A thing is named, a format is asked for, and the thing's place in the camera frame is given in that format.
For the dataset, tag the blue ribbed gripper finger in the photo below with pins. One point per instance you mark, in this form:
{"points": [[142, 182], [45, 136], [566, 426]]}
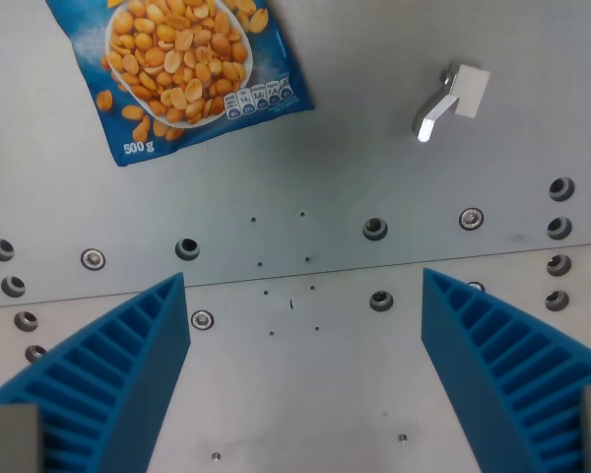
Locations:
{"points": [[478, 364], [128, 364]]}

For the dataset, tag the silver countersunk screw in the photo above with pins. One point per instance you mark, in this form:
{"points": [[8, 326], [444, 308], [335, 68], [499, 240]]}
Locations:
{"points": [[471, 219], [203, 319], [476, 286], [93, 258]]}

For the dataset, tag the aluminium block with lever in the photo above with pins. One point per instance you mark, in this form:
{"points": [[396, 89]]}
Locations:
{"points": [[465, 91]]}

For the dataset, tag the blue peanut bag 500 g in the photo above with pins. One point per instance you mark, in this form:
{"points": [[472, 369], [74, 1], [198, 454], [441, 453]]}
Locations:
{"points": [[177, 74]]}

